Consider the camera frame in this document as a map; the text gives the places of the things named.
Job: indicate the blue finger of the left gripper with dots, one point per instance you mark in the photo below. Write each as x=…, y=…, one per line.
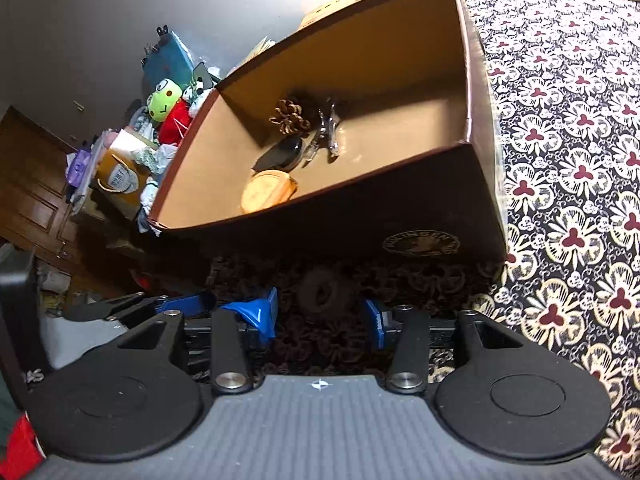
x=187, y=305

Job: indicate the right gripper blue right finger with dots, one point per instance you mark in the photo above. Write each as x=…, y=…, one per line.
x=382, y=324

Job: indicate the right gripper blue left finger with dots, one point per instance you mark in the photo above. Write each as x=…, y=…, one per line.
x=260, y=317

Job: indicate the orange tape measure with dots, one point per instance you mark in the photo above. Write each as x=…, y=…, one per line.
x=267, y=189

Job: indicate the metal clip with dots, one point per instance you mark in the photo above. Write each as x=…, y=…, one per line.
x=326, y=134

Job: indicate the clear tape roll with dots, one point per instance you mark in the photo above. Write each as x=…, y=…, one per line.
x=322, y=293

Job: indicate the orange paper bag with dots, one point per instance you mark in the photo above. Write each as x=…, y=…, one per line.
x=122, y=181

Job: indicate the brown wooden door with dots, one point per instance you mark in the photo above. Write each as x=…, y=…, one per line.
x=34, y=212

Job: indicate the black oval case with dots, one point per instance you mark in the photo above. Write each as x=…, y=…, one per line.
x=284, y=155

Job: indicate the brown cardboard box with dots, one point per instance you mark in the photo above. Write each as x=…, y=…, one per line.
x=416, y=173

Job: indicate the green frog plush toy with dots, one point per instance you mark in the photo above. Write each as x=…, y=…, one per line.
x=170, y=111

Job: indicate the pine cone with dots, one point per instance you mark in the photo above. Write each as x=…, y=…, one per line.
x=288, y=117

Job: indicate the white panda plush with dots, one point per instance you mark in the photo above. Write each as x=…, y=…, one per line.
x=197, y=92

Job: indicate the teal bag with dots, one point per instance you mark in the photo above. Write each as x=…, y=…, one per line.
x=168, y=58

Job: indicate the book with red cover art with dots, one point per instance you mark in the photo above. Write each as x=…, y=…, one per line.
x=262, y=46

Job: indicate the yellow flat book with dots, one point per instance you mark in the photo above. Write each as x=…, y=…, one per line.
x=324, y=10

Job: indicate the patterned tablecloth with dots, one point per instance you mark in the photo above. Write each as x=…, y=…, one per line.
x=565, y=76

